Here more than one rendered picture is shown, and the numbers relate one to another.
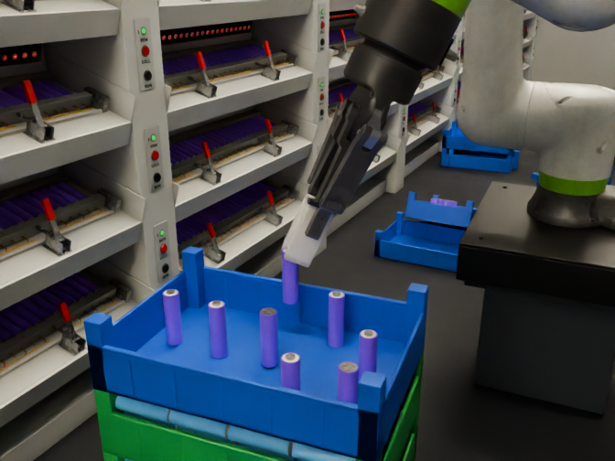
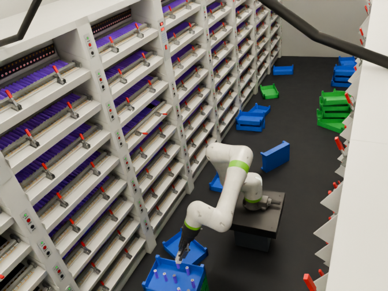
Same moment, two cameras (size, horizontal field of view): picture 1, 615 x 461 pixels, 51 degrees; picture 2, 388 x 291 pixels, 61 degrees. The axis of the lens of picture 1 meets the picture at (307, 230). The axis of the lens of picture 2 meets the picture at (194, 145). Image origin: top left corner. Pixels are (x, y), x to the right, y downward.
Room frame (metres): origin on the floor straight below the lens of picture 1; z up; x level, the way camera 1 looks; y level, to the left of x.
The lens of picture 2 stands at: (-0.54, -0.24, 2.06)
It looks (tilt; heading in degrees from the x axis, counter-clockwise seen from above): 34 degrees down; 3
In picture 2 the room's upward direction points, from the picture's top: 9 degrees counter-clockwise
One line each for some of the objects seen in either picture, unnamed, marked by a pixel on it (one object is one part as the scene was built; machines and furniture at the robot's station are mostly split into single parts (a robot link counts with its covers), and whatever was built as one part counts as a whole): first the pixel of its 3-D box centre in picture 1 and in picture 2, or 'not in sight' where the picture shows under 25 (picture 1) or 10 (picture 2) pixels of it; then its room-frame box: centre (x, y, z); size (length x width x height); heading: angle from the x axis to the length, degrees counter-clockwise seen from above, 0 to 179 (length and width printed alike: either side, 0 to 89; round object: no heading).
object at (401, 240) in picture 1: (432, 241); (228, 183); (1.79, -0.38, 0.04); 0.30 x 0.20 x 0.08; 62
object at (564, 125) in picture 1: (572, 135); (250, 186); (1.18, -0.50, 0.51); 0.16 x 0.13 x 0.19; 65
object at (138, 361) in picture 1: (266, 335); (174, 278); (0.58, 0.04, 0.44); 0.30 x 0.20 x 0.08; 69
